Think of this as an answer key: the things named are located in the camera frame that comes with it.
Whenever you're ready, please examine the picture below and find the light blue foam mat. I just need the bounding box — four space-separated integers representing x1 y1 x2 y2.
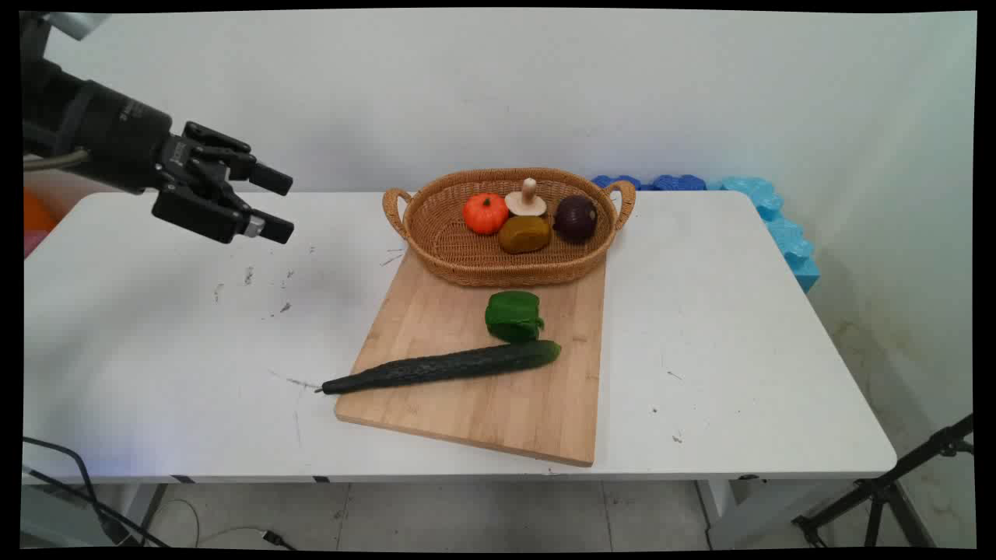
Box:
707 176 821 294

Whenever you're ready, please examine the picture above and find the beige toy mushroom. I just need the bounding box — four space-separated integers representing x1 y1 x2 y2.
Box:
504 177 549 219

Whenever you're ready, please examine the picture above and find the dark purple toy onion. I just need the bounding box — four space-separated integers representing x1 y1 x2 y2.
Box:
552 194 599 243

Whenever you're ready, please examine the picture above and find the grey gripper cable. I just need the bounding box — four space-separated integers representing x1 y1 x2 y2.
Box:
23 149 91 172

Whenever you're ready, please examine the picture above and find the orange object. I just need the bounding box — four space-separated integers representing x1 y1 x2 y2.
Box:
23 190 60 234

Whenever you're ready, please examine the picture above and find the orange toy pumpkin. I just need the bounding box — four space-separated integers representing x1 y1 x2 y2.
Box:
462 193 510 236

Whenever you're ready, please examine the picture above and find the black floor cable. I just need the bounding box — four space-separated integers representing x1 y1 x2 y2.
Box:
22 436 170 549

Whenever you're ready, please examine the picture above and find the black tripod stand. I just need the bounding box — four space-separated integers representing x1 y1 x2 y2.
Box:
791 414 975 549

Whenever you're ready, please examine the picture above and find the brown yellow toy potato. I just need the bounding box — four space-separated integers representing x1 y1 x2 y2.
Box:
498 215 553 255

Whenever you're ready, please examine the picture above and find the white cable with plug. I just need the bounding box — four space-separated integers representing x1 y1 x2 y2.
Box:
160 498 298 551

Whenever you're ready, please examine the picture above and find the wooden cutting board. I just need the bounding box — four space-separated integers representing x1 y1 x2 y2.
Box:
334 249 608 468

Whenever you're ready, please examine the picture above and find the green toy bell pepper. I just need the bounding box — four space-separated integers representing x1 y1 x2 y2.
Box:
484 290 545 345

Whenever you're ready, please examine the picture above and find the woven wicker basket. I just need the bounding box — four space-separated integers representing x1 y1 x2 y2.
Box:
382 167 637 288

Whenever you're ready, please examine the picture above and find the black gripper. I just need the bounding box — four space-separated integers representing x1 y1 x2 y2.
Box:
22 58 296 246

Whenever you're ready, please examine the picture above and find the dark green toy cucumber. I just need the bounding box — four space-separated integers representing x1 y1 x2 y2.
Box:
315 340 563 396

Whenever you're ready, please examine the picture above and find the white table leg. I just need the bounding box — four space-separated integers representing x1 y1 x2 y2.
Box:
22 482 169 548
695 478 829 551

